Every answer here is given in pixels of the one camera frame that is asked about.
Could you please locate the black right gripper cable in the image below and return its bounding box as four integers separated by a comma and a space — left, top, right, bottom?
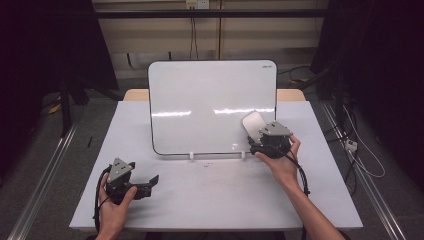
281, 151, 312, 198

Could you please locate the metal floor rail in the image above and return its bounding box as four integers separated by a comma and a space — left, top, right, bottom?
8, 123, 79, 240
321, 101, 406, 240

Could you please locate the white wall socket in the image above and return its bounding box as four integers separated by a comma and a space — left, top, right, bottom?
185, 0, 210, 10

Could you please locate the wooden table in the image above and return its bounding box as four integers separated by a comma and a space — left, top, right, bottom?
123, 88, 307, 102

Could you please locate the white floor cable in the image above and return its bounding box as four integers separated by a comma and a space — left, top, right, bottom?
343, 104, 387, 179

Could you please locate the person's left hand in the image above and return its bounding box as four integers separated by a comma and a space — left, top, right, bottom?
98, 173, 138, 234

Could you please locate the black curtain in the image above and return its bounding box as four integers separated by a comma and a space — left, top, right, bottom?
311, 0, 424, 183
0, 0, 119, 174

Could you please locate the black metal stand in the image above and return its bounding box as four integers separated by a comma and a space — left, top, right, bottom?
59, 66, 90, 138

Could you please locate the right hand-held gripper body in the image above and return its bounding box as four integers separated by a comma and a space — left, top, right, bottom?
249, 120, 294, 160

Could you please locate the white whiteboard eraser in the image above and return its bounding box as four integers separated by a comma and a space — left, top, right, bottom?
241, 111, 266, 144

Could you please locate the black hanging cable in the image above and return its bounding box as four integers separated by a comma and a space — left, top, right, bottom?
189, 16, 198, 61

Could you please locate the black horizontal bar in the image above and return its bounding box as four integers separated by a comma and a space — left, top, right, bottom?
94, 9, 329, 19

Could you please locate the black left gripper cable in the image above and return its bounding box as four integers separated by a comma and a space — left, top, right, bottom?
93, 166, 113, 233

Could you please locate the person's right hand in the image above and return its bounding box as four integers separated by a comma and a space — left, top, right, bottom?
254, 134, 302, 192

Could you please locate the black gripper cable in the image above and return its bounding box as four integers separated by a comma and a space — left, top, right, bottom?
281, 151, 312, 198
93, 166, 113, 233

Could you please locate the white whiteboard with black rim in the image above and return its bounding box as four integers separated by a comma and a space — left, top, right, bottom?
147, 59, 278, 157

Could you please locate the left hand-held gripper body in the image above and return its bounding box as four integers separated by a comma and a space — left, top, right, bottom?
105, 157, 148, 205

